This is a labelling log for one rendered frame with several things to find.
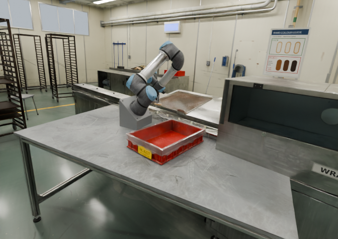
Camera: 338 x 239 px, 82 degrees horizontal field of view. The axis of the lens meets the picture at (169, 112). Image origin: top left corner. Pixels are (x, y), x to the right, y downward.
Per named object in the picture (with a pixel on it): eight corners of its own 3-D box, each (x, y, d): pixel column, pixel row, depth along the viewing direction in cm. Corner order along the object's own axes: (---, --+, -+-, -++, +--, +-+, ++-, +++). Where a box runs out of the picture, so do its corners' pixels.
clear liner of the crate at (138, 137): (123, 146, 129) (123, 133, 127) (171, 129, 165) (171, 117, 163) (161, 166, 109) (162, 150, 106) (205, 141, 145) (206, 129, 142)
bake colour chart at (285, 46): (262, 75, 203) (270, 28, 190) (262, 75, 203) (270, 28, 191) (299, 78, 185) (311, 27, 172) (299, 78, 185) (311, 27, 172)
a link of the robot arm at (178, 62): (191, 58, 168) (164, 90, 203) (182, 49, 167) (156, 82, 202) (186, 63, 160) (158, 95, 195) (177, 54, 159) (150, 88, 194)
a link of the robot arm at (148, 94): (146, 109, 158) (156, 98, 151) (134, 97, 157) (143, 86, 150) (151, 103, 168) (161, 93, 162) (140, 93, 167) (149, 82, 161)
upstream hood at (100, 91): (73, 88, 300) (72, 83, 297) (84, 87, 313) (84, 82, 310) (122, 105, 222) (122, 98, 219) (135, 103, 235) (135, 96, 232)
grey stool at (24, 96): (38, 114, 432) (35, 94, 419) (27, 120, 398) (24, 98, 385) (21, 113, 431) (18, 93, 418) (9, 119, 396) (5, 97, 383)
